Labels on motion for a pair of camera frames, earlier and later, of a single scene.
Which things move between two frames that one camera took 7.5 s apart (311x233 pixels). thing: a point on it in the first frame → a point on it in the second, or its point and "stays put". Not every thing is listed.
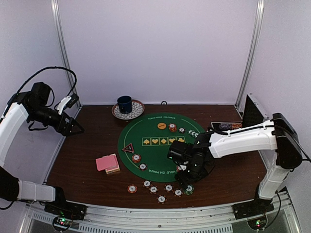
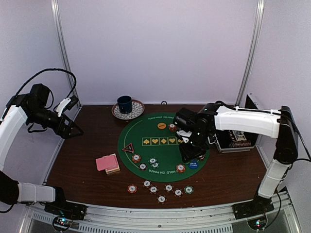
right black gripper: [185, 180] → [190, 155]
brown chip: [143, 166] stays put
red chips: [172, 127] stays put
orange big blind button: [162, 125] stays put
